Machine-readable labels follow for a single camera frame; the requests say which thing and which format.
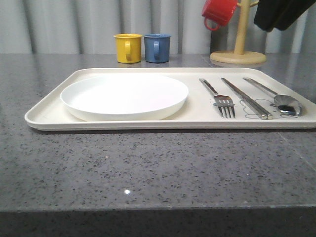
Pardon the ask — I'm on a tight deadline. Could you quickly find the red mug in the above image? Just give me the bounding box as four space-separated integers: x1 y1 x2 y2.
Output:
202 0 238 31

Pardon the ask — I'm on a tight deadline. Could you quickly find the blue mug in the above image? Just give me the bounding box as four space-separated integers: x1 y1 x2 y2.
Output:
144 34 171 63

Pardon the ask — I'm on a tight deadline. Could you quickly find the silver metal fork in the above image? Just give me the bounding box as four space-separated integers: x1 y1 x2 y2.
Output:
199 78 236 119

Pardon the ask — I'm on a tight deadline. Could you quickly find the wooden mug tree stand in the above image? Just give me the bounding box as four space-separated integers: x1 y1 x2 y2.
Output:
210 0 266 64

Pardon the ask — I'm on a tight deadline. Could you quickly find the white round plate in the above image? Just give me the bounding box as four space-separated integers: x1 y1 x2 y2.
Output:
60 74 189 121

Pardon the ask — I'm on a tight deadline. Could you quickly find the yellow mug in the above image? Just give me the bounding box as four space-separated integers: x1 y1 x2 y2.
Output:
114 34 142 64

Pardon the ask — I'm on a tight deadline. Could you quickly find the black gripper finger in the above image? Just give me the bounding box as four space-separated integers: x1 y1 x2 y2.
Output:
254 0 286 32
274 0 316 31

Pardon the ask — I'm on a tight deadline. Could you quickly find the silver metal spoon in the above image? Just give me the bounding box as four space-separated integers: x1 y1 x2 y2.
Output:
243 78 303 117

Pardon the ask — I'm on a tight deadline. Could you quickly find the cream rabbit serving tray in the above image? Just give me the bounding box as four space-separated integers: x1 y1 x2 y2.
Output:
25 68 316 131

